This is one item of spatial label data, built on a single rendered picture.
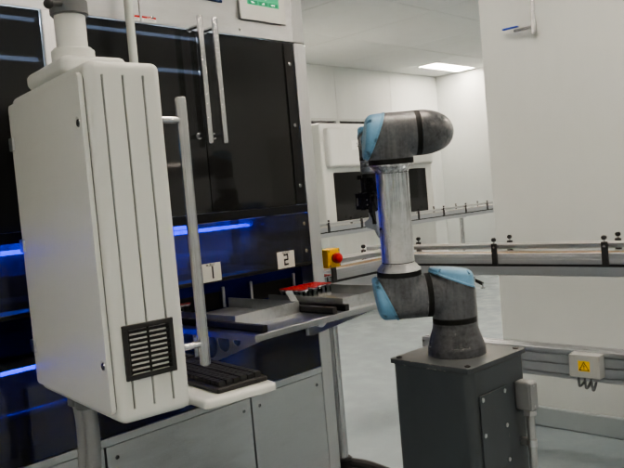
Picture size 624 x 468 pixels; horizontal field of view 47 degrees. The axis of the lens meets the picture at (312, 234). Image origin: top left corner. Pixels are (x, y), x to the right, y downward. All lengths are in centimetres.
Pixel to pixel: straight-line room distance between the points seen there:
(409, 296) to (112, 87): 88
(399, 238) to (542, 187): 187
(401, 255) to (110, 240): 75
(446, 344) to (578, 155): 184
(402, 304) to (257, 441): 91
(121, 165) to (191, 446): 112
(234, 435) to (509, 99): 215
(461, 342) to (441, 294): 13
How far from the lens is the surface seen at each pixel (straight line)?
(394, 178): 184
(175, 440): 233
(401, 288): 185
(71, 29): 179
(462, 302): 189
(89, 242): 154
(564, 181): 359
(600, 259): 289
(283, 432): 263
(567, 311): 366
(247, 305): 242
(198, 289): 162
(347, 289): 255
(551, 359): 308
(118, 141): 154
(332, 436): 282
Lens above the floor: 124
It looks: 3 degrees down
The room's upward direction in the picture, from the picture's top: 5 degrees counter-clockwise
